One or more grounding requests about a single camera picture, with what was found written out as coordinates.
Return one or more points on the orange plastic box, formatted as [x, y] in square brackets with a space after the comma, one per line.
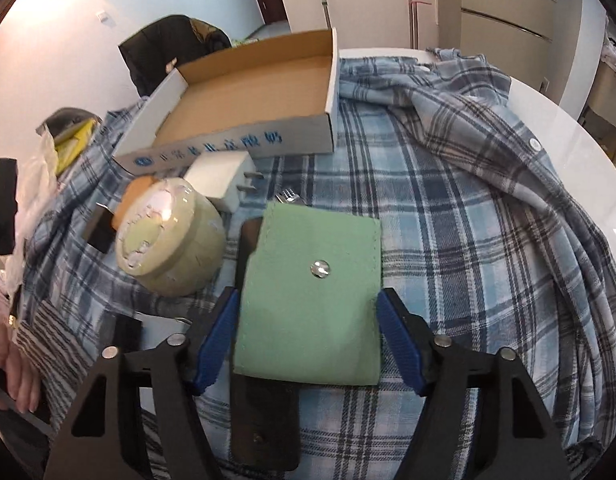
[130, 200]

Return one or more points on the round cream jar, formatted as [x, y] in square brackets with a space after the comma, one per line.
[167, 240]

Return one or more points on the cardboard box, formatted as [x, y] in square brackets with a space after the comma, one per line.
[248, 90]

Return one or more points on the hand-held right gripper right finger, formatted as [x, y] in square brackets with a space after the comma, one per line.
[400, 340]

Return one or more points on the grey striped cloth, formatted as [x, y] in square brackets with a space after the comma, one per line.
[52, 340]

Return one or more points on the clear plastic bag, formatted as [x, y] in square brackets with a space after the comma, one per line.
[32, 200]

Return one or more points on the blue plaid shirt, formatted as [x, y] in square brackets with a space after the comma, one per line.
[463, 220]

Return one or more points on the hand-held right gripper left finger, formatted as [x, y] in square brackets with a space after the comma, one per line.
[217, 345]

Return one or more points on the yellow bag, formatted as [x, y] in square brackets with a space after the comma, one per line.
[75, 147]

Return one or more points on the white light switch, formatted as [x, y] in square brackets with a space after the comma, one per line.
[104, 16]

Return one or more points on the beige sink cabinet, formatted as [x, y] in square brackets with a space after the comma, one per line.
[605, 95]

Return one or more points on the black remote control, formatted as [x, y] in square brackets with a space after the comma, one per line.
[265, 425]

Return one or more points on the black jacket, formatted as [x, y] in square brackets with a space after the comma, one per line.
[157, 55]

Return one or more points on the green card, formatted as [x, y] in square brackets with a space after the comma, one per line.
[308, 310]

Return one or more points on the person's left hand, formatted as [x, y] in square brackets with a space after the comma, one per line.
[15, 380]

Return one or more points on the white charger plug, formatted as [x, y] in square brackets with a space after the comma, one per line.
[217, 177]

